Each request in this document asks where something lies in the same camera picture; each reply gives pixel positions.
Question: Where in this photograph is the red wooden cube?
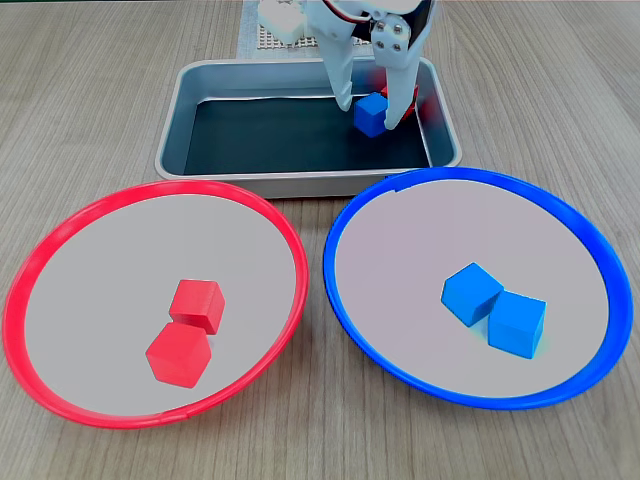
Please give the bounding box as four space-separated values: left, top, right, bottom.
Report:
144 321 213 390
380 83 421 122
168 278 227 336

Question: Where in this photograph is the blue wooden cube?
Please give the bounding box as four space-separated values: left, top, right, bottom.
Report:
440 261 505 329
487 289 548 360
352 92 390 139

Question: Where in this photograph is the black tray liner mat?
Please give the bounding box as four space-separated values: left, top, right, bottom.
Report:
182 89 434 176

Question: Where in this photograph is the silver metal tray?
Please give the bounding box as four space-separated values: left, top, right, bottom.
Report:
153 55 464 200

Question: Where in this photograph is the blue-rimmed white dish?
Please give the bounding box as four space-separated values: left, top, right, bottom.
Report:
322 166 635 412

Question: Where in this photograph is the red-rimmed white dish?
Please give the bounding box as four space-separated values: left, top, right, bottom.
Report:
1 178 310 431

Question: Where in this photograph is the red servo cable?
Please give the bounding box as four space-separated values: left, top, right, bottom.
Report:
322 0 375 25

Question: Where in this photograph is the white perforated base plate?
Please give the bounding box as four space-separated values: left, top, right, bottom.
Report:
255 22 376 52

